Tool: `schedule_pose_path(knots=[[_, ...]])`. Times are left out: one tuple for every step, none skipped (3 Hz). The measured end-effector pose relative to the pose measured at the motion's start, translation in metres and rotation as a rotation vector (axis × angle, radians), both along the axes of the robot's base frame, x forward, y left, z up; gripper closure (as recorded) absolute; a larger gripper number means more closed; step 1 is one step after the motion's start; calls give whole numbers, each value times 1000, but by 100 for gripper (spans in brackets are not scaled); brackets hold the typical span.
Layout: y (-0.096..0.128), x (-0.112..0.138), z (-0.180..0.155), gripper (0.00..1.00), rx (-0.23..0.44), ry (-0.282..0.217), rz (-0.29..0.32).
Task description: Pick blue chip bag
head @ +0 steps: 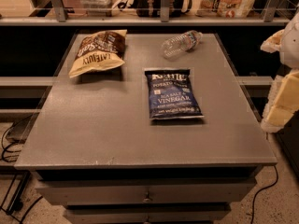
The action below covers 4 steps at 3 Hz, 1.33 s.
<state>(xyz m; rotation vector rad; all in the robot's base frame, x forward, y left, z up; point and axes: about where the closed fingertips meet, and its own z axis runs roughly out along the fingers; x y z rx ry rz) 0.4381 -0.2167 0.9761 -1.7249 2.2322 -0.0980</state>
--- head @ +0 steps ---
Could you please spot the blue Kettle chip bag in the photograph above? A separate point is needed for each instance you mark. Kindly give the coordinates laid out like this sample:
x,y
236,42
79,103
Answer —
x,y
170,94

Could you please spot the lower grey drawer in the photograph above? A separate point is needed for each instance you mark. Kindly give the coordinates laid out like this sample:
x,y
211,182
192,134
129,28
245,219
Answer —
x,y
147,214

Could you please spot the grey drawer cabinet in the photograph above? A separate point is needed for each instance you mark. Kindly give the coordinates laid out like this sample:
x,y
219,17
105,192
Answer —
x,y
98,127

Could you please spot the grey metal shelf rail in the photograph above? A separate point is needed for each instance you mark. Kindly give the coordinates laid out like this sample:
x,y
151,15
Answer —
x,y
54,13

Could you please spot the yellow brown chip bag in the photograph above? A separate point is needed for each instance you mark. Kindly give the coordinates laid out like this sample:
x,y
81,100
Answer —
x,y
99,52

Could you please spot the black stand left floor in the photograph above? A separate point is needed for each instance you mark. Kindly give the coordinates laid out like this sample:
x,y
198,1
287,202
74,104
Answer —
x,y
10,201

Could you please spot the black bag on shelf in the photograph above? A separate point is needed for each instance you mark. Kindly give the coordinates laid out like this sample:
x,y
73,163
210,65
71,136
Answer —
x,y
152,8

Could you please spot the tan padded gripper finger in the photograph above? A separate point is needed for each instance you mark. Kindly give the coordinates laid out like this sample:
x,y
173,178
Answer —
x,y
273,42
285,100

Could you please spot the clear plastic water bottle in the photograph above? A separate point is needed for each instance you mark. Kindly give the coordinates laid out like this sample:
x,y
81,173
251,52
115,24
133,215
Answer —
x,y
174,46

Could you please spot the upper grey drawer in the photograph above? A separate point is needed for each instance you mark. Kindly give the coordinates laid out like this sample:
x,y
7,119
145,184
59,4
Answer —
x,y
144,191

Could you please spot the grey drawer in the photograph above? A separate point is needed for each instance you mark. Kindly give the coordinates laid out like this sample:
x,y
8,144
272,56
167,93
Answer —
x,y
147,214
144,191

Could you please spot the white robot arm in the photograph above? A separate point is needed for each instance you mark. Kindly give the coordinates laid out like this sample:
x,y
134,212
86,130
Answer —
x,y
283,97

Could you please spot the colourful snack bag on shelf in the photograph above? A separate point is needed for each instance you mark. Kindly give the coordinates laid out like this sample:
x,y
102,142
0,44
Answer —
x,y
225,8

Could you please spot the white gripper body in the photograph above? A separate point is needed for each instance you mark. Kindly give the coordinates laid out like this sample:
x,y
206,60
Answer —
x,y
291,47

